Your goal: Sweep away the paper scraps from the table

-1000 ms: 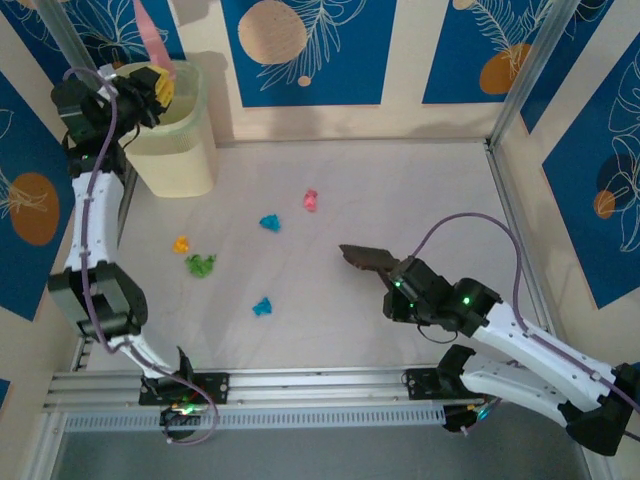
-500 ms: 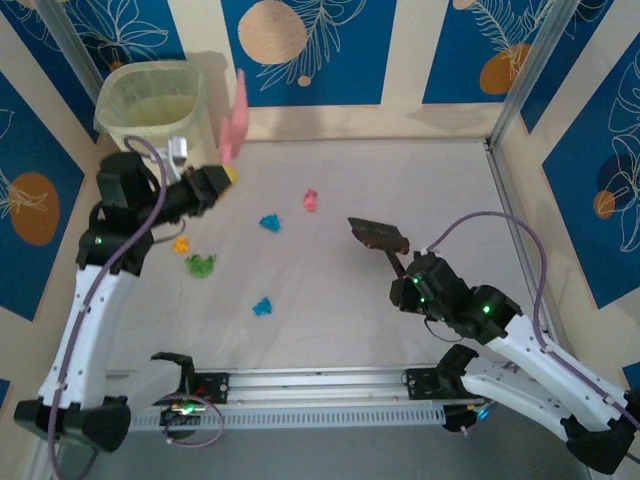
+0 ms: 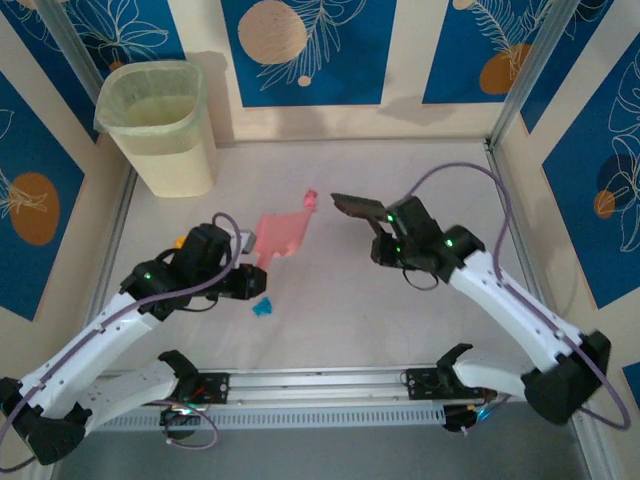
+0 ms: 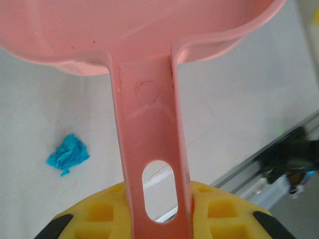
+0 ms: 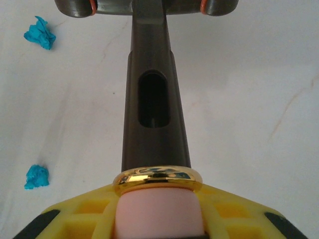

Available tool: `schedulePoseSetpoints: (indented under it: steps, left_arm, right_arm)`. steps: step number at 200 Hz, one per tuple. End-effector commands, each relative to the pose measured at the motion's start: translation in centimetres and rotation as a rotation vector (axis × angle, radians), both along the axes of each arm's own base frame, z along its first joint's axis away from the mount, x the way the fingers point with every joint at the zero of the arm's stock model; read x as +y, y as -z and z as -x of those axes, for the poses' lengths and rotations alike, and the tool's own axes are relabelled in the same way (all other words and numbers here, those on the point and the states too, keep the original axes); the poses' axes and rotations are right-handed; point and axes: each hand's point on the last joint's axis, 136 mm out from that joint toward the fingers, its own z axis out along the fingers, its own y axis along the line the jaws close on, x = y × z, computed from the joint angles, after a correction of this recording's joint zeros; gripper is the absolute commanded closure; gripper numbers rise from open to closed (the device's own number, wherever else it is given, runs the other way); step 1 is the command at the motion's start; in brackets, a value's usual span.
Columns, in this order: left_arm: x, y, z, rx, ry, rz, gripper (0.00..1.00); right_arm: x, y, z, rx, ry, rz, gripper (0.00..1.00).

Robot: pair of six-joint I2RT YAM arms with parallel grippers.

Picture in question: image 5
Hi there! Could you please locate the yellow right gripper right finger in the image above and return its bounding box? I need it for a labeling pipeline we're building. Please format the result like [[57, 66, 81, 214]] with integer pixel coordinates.
[[198, 185, 309, 239]]

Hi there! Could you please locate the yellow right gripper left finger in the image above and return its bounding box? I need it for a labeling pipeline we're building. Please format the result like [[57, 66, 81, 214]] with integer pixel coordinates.
[[12, 185, 121, 239]]

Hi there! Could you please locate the dark brown hand brush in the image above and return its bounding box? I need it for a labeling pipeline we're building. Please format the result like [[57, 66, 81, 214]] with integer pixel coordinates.
[[54, 0, 240, 239]]

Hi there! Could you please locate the blue crumpled paper scrap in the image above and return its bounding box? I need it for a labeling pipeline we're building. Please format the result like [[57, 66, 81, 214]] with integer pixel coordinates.
[[24, 164, 50, 191], [23, 16, 57, 50]]

